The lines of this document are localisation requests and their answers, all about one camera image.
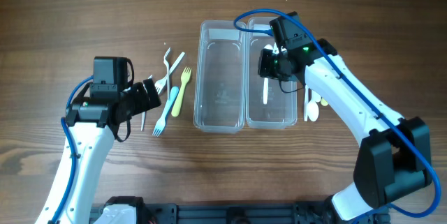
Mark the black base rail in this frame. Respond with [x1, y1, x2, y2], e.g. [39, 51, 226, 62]
[80, 201, 390, 224]

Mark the right blue cable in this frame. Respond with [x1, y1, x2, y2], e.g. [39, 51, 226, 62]
[233, 8, 442, 224]

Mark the left clear plastic container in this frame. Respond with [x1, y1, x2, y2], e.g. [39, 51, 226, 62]
[193, 20, 247, 134]

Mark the left blue cable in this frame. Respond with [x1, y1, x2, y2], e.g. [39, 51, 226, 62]
[48, 75, 95, 224]

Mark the yellow plastic spoon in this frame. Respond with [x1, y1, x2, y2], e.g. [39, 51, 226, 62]
[320, 98, 328, 106]

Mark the white spoon thin handle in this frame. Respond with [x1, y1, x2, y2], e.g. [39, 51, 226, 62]
[263, 44, 273, 105]

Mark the yellow plastic fork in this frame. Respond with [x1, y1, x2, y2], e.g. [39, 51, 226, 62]
[171, 66, 192, 117]

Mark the right clear plastic container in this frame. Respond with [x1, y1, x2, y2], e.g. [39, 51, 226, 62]
[246, 17, 298, 129]

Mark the light blue plastic fork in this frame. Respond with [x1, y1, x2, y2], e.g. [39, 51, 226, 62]
[152, 87, 179, 137]

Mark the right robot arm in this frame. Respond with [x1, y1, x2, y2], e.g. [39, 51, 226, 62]
[258, 13, 441, 222]

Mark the clear plastic container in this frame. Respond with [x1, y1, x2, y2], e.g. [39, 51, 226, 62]
[246, 17, 298, 129]
[193, 20, 247, 134]

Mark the white spoon wide handle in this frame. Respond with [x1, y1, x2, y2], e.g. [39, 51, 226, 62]
[312, 90, 321, 103]

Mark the white spoon bowl down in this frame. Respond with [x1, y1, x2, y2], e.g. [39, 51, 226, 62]
[307, 99, 319, 121]

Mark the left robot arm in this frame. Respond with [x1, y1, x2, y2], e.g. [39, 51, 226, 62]
[36, 57, 161, 223]

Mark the white plastic fork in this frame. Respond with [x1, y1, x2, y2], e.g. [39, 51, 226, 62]
[154, 52, 186, 95]

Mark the blue cable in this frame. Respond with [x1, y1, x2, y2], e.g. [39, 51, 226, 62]
[48, 75, 95, 224]
[233, 8, 442, 224]

